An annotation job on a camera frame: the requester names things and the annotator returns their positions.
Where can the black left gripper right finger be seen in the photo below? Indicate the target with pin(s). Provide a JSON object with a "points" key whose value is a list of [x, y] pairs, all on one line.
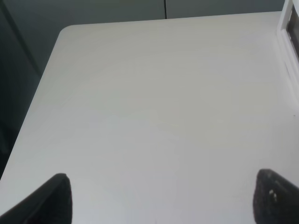
{"points": [[275, 200]]}

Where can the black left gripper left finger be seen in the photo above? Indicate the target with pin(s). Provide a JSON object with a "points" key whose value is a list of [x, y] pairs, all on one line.
{"points": [[51, 203]]}

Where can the white drawer cabinet frame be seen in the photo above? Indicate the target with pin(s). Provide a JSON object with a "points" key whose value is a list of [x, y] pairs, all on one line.
{"points": [[288, 40]]}

